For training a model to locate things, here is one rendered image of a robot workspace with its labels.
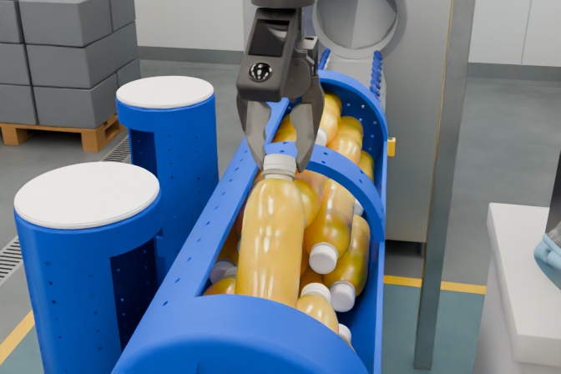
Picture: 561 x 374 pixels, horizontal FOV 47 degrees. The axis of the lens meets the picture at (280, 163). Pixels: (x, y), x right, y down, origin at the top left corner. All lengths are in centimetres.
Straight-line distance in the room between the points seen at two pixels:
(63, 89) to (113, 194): 292
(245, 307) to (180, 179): 126
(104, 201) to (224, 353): 72
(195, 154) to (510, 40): 418
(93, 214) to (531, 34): 485
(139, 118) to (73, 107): 241
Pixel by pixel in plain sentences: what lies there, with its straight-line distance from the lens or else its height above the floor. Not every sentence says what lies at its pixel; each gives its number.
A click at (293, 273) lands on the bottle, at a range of 73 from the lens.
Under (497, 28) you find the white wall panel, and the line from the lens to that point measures 570.
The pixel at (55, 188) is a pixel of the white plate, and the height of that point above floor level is 104.
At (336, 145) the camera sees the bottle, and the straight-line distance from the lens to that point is 125.
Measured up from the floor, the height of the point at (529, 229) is 115.
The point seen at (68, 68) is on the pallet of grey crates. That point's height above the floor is 53.
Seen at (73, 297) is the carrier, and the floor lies 88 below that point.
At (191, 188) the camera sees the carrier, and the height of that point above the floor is 78.
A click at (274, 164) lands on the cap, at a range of 76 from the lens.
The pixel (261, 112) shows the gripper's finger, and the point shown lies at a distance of 75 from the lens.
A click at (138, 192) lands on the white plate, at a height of 104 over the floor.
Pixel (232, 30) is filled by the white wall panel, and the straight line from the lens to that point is 587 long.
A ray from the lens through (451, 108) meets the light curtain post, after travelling 198.
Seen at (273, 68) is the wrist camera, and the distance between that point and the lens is 67.
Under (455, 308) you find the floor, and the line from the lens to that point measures 279.
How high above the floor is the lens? 162
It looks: 24 degrees down
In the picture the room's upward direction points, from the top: straight up
